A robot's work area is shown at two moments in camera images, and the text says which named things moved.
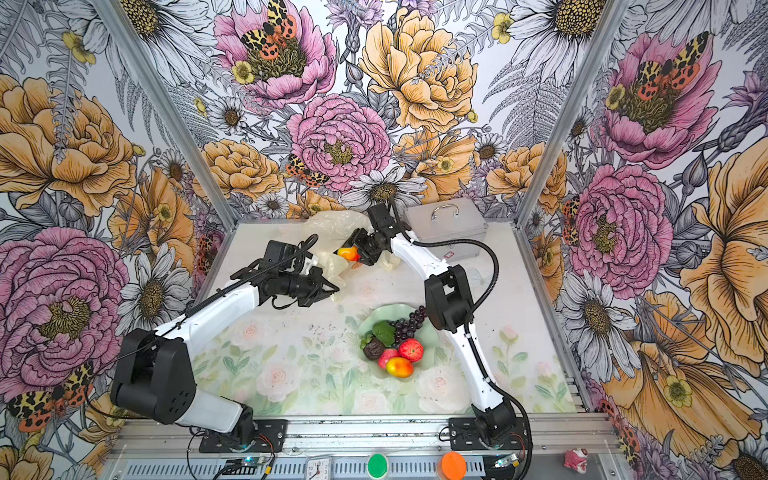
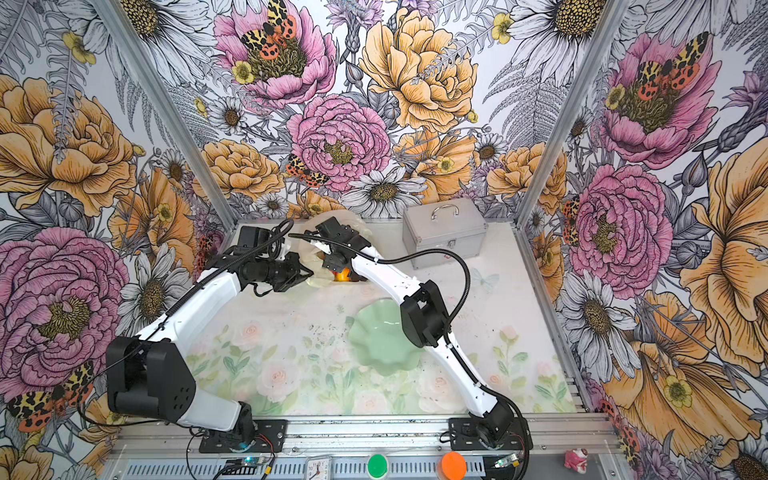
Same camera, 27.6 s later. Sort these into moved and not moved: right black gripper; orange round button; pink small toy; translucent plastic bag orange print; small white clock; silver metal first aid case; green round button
Moved: translucent plastic bag orange print; right black gripper
Not moved: small white clock; orange round button; pink small toy; green round button; silver metal first aid case
